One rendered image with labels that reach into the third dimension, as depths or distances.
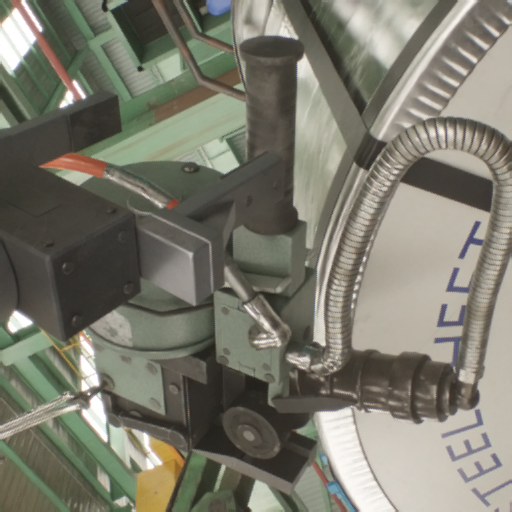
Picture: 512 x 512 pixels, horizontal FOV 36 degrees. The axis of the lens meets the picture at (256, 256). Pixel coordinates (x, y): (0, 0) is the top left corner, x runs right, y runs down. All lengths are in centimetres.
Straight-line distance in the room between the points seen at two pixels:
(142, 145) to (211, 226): 540
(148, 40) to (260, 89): 685
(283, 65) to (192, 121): 520
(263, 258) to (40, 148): 19
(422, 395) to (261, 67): 30
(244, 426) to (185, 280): 36
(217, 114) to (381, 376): 507
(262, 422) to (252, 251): 18
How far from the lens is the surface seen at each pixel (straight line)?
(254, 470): 74
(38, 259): 34
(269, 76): 51
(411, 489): 105
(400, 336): 87
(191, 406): 71
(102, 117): 51
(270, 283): 57
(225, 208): 39
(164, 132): 573
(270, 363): 61
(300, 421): 75
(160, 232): 36
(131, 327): 62
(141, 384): 71
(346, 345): 58
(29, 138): 48
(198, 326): 63
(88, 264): 35
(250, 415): 70
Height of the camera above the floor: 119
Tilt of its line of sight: 9 degrees up
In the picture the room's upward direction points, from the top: 114 degrees counter-clockwise
